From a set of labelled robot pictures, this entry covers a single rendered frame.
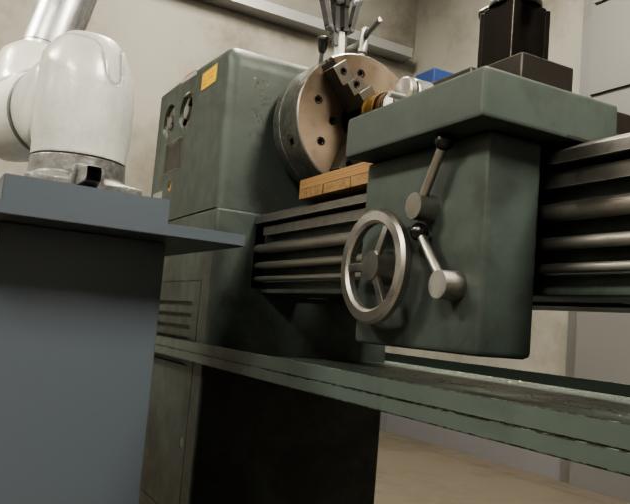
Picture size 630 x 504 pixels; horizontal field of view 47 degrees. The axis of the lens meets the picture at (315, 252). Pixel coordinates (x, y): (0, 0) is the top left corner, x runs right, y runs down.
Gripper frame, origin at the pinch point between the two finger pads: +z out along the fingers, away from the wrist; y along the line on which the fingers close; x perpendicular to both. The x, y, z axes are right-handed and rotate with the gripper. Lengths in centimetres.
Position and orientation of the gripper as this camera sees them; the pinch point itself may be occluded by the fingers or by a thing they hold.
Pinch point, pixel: (339, 47)
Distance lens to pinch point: 192.8
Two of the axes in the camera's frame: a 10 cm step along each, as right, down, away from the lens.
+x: -4.8, 0.5, 8.8
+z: -0.2, 10.0, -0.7
